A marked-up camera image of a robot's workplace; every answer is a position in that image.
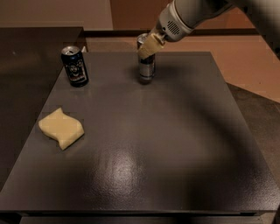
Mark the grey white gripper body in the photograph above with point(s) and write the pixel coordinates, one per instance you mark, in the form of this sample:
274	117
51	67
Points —
170	27

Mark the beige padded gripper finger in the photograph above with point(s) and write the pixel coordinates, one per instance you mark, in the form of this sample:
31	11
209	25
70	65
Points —
150	46

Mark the silver blue redbull can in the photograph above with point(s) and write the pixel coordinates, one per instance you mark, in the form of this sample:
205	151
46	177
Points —
146	66

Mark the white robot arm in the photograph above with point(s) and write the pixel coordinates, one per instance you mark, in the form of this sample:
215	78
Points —
263	14

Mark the black soda can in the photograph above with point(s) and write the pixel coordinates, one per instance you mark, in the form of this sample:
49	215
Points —
74	65

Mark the yellow wavy sponge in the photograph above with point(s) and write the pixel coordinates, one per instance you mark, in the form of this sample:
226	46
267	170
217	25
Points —
62	128

